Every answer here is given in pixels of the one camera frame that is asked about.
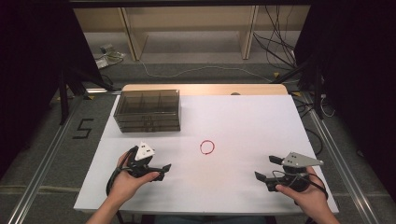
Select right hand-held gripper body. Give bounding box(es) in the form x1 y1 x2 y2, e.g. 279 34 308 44
266 151 324 192

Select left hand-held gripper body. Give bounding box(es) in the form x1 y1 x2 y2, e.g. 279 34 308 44
125 141 157 179

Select smoky transparent drawer box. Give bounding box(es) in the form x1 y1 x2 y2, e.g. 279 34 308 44
113 89 181 133

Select red string loop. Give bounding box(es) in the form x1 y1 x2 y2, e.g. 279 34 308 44
199 139 216 156

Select person's left hand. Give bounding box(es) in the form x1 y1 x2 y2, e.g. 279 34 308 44
106 152 161 206

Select person's right hand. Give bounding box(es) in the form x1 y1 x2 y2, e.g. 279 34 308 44
275 166 328 218

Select white table board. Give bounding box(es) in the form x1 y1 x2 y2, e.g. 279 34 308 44
73 94 340 217

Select black metal stand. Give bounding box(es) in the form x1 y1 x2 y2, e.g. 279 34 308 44
271 55 325 120
57 66 116 126

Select wooden table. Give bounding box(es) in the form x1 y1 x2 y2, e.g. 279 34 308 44
121 83 289 97

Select black curtain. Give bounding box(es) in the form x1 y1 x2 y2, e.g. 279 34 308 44
0 0 106 180
293 0 396 204

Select wooden shelf unit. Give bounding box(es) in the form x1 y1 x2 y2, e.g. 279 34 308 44
73 6 312 62

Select black floor cables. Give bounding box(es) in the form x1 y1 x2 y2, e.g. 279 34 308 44
291 92 336 157

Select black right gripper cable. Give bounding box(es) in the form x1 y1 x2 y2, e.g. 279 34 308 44
270 169 330 206

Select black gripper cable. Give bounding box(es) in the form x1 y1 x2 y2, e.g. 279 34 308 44
106 146 138 224
270 169 330 206

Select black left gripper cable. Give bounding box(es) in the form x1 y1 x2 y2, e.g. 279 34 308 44
106 146 138 224

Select aluminium floor rail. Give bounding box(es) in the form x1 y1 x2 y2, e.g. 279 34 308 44
7 95 86 224
299 92 380 224

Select white floor cable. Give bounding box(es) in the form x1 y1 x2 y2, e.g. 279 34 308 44
138 60 275 84

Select power adapters with cables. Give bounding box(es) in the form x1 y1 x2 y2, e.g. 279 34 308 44
93 43 126 70

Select bundle of black cables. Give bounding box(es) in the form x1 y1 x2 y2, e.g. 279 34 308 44
252 5 298 72

